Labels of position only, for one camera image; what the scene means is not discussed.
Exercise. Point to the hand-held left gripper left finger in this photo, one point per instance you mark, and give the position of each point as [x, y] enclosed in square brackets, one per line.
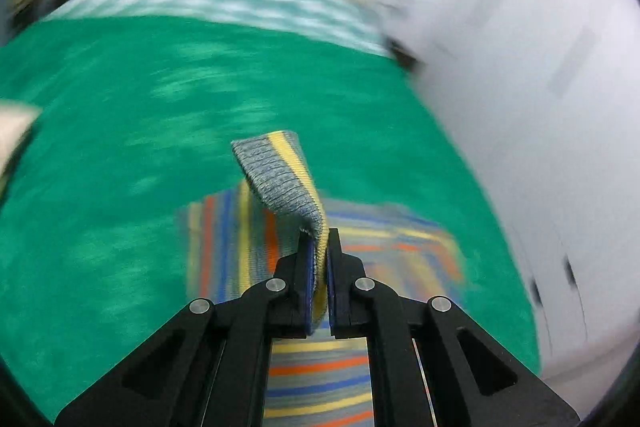
[304, 277]

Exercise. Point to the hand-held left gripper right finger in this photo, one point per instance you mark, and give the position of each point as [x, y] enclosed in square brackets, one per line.
[336, 277]

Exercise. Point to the striped knit sweater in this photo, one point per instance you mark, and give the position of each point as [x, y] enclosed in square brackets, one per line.
[285, 177]

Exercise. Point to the green shiny bedspread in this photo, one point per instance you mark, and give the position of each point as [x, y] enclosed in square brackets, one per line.
[125, 167]

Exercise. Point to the dark bedside table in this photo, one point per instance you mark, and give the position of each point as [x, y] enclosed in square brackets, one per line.
[406, 54]

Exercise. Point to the white wardrobe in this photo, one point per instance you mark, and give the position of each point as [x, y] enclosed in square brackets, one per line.
[540, 82]

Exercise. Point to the cream brown patterned pillow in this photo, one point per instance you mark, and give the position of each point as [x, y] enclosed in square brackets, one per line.
[15, 132]

